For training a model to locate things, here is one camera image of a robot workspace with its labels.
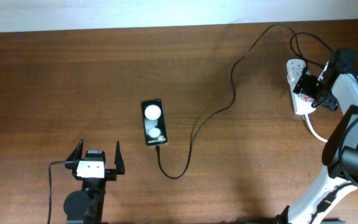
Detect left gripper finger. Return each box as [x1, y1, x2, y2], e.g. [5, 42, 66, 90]
[114, 141, 125, 170]
[66, 139, 83, 162]

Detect black charger cable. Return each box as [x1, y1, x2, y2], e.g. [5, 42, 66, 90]
[155, 23, 310, 180]

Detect black smartphone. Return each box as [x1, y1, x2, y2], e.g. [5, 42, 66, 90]
[141, 99, 168, 147]

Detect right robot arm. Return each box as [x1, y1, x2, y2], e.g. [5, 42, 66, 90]
[274, 72, 358, 223]

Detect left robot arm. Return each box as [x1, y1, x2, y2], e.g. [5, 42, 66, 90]
[63, 140, 125, 223]

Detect white power strip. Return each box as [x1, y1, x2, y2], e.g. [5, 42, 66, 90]
[286, 59, 316, 115]

